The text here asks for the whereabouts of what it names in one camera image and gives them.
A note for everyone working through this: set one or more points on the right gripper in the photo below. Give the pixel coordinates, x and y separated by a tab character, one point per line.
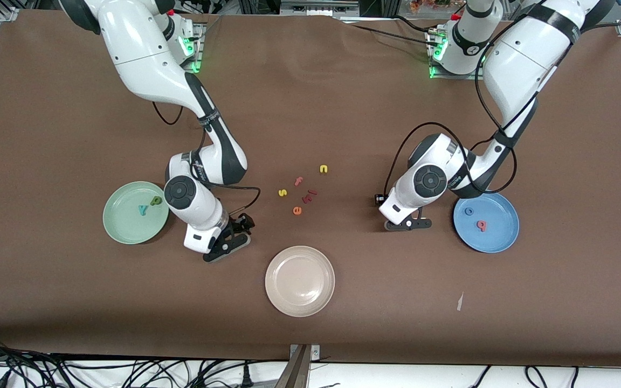
240	224

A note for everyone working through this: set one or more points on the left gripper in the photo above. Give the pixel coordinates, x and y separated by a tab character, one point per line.
377	200

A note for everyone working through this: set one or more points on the teal foam letter y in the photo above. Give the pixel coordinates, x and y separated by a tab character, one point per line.
142	210

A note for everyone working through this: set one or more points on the pink foam letter b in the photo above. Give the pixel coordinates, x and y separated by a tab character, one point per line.
481	226

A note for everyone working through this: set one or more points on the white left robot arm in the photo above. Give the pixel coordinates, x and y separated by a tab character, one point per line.
521	64

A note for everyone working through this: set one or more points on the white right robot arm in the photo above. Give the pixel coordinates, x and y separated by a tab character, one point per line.
143	59

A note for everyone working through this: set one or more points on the beige plate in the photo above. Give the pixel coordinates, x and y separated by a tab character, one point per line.
299	281

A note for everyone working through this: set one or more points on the mint green plate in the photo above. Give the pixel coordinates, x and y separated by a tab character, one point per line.
127	226

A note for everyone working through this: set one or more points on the brown table cover sheet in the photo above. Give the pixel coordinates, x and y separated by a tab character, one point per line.
310	108

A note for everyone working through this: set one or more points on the blue plate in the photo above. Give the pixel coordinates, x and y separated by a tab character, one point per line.
496	237

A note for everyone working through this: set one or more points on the white paper scrap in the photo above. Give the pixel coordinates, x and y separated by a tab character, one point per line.
459	304

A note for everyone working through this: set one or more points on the black power plug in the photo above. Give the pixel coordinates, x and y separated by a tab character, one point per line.
246	380

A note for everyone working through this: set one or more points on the orange artificial flowers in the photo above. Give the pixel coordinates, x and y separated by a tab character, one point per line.
429	5

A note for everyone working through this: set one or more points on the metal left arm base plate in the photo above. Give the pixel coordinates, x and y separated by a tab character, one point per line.
450	77

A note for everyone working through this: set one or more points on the metal clamp bracket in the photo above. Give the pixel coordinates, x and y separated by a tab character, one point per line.
299	372

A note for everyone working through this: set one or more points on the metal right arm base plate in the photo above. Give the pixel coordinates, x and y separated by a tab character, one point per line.
198	62

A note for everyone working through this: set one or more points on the aluminium frame crossbar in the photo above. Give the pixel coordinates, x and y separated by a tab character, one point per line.
316	8

